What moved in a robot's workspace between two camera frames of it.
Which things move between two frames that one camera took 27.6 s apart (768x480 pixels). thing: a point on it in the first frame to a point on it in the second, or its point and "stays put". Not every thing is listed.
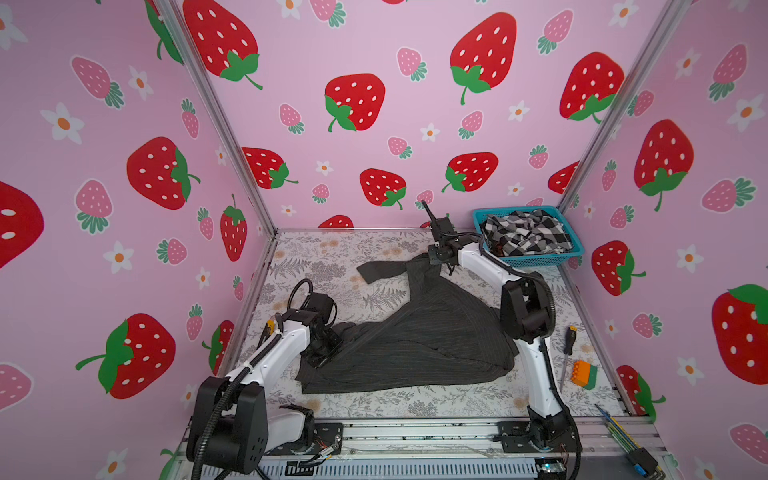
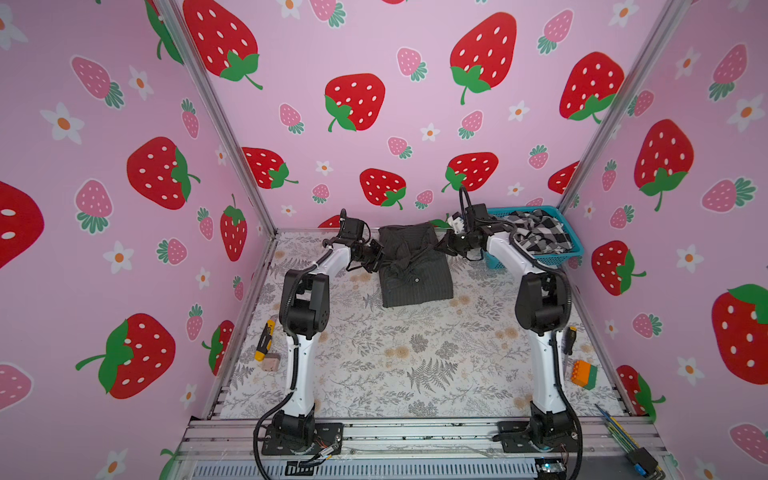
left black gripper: x=336 y=340 to x=378 y=254
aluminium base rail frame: x=614 y=448 stays put
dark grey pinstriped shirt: x=435 y=331 to x=415 y=269
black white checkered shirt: x=518 y=232 stays put
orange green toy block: x=584 y=374 stays put
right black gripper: x=431 y=253 to x=448 y=244
